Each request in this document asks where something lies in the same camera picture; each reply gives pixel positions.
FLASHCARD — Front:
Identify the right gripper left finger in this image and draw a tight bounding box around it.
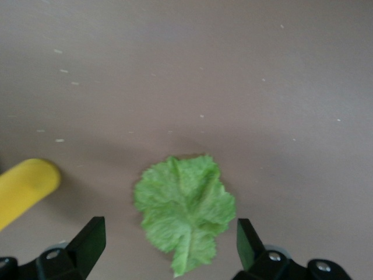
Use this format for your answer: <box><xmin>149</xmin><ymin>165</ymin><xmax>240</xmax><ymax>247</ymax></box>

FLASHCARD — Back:
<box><xmin>0</xmin><ymin>215</ymin><xmax>106</xmax><ymax>280</ymax></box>

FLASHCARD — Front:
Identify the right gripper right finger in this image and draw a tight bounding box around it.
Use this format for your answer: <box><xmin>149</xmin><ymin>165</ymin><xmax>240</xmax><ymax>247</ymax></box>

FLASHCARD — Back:
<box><xmin>230</xmin><ymin>218</ymin><xmax>355</xmax><ymax>280</ymax></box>

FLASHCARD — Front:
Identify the yellow squeeze bottle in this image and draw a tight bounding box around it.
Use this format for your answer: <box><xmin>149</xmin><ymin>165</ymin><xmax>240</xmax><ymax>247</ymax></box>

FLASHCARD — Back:
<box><xmin>0</xmin><ymin>158</ymin><xmax>62</xmax><ymax>233</ymax></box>

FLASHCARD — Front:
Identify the green lettuce leaf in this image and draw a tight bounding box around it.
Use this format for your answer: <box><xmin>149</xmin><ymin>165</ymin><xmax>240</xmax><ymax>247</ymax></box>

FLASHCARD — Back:
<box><xmin>133</xmin><ymin>154</ymin><xmax>237</xmax><ymax>278</ymax></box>

